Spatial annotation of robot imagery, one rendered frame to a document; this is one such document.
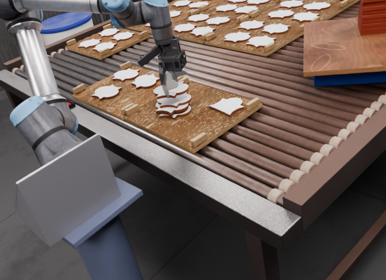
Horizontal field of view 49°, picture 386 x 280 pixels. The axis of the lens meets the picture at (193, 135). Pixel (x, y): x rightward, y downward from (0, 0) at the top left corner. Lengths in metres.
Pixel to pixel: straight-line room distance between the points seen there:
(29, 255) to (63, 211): 1.46
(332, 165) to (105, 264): 0.79
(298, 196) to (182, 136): 0.50
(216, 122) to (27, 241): 1.68
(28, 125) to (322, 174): 0.84
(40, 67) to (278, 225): 0.92
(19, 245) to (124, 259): 1.38
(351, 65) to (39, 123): 1.03
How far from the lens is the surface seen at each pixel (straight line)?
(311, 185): 1.14
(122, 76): 2.01
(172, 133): 1.47
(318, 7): 2.46
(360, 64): 1.54
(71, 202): 1.27
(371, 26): 1.77
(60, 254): 2.60
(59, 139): 1.28
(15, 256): 2.75
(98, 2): 1.34
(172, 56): 1.48
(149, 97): 1.75
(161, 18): 1.43
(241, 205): 1.15
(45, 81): 1.49
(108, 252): 1.45
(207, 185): 1.23
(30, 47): 1.53
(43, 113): 1.32
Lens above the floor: 1.69
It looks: 32 degrees down
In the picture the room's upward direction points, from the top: 12 degrees counter-clockwise
